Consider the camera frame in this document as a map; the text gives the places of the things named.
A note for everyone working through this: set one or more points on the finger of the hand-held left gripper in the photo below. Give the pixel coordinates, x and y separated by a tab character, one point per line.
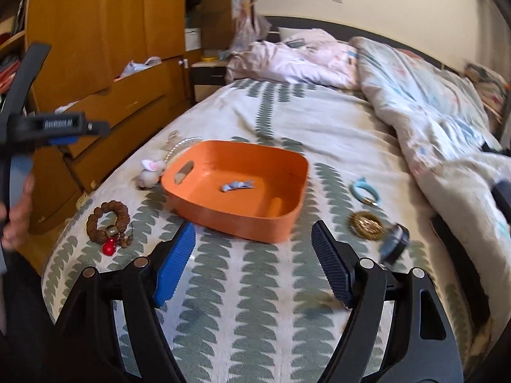
98	128
62	141

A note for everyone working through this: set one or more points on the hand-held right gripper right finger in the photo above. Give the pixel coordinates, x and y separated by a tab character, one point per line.
331	265

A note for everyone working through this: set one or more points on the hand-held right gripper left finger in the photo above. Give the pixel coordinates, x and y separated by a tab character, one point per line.
173	267

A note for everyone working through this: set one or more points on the clear hair claw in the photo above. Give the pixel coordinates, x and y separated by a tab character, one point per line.
171	137

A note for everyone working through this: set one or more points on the orange plastic tray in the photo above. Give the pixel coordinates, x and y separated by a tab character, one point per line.
239	223

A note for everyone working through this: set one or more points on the pearl hair clip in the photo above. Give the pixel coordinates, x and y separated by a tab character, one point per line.
175	149

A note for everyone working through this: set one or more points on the person's left hand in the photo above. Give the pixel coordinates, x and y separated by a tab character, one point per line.
20	219

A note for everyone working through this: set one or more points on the red books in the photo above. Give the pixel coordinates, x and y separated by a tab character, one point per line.
8	68

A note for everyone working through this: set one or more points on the white plastic bag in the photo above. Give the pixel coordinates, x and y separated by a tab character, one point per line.
135	68

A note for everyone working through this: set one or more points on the leaf pattern bedsheet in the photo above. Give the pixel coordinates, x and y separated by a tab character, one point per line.
259	307

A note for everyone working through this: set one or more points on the wooden wardrobe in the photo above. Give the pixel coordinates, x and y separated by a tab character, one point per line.
99	28

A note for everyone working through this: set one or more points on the blue hair clip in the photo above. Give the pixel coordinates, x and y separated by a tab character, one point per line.
235	186

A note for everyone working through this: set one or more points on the dark nightstand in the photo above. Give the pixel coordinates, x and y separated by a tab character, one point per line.
207	78

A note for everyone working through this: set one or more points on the white box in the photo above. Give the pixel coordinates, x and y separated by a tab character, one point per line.
191	39

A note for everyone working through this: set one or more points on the yellow object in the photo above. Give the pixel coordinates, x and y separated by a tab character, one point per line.
209	60

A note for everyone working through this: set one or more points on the clear plastic bag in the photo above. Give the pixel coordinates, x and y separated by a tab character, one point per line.
245	36

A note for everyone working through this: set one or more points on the black bag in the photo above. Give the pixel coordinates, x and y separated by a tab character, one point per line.
503	199

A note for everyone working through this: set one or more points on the pale floral quilt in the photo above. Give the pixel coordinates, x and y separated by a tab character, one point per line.
419	95

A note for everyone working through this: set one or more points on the pink white quilt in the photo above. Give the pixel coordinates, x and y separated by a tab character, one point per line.
287	64

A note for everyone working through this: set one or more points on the white pillow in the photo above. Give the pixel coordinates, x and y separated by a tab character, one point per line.
291	32

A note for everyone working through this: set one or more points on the patterned pillow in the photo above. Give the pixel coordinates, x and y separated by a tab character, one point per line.
485	83

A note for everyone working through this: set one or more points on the dark headboard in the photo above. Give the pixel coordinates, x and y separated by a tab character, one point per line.
319	24

